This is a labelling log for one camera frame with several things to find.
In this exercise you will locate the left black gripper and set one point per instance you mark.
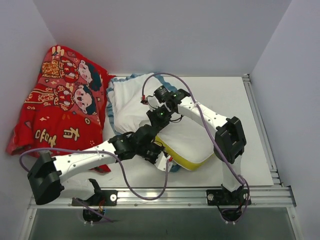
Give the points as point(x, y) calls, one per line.
point(155, 155)

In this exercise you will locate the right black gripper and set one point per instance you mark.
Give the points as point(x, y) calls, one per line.
point(157, 117)

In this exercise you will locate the blue white bear pillowcase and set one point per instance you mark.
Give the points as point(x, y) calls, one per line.
point(135, 119)

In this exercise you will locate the white pillow yellow edge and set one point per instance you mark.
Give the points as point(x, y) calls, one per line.
point(186, 141)

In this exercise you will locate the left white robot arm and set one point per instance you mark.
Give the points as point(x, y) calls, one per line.
point(48, 173)

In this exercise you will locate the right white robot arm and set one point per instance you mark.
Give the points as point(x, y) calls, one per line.
point(226, 134)

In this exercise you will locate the red patterned pillow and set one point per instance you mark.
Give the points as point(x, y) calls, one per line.
point(67, 107)

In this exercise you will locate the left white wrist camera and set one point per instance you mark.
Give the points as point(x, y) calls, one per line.
point(164, 162)

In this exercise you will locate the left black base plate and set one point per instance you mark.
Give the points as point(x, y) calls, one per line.
point(99, 198)

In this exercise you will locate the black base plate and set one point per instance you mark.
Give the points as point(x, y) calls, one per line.
point(99, 198)
point(223, 197)

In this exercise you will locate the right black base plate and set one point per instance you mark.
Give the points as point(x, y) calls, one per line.
point(223, 197)

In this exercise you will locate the aluminium right side rail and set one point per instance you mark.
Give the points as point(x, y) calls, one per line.
point(262, 131)

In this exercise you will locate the aluminium rail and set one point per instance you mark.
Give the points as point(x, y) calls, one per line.
point(262, 131)
point(195, 197)

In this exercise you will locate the aluminium front rail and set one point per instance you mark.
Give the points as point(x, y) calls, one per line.
point(195, 197)

